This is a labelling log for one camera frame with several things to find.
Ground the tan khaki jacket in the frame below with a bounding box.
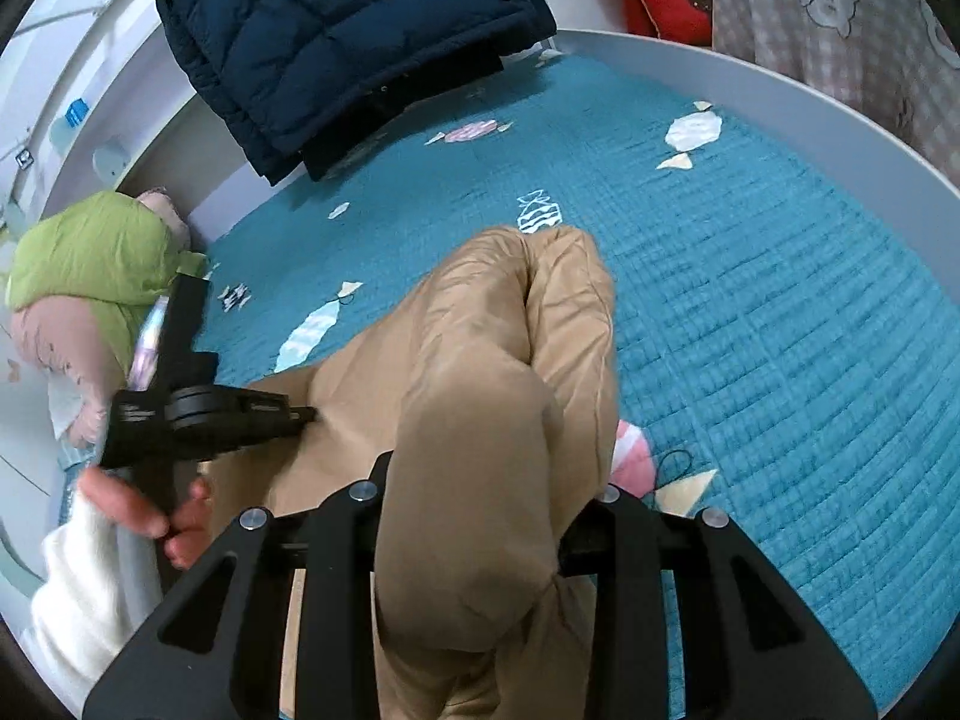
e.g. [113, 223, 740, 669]
[206, 226, 619, 718]

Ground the left hand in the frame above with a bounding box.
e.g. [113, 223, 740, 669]
[78, 466, 212, 571]

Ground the pink pillow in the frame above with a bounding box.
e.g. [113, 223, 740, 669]
[10, 188, 192, 447]

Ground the white fleece left sleeve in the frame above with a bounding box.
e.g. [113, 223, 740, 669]
[20, 488, 139, 717]

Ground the green blanket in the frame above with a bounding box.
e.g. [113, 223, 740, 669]
[7, 192, 206, 369]

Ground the teal quilted bed cover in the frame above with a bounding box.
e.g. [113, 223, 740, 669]
[199, 55, 958, 706]

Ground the navy puffer jacket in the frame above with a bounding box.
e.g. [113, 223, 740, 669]
[156, 0, 556, 184]

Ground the grey checked cartoon blanket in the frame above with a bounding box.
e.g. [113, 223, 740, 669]
[713, 0, 958, 182]

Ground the white bed frame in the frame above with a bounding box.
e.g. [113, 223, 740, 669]
[0, 0, 960, 467]

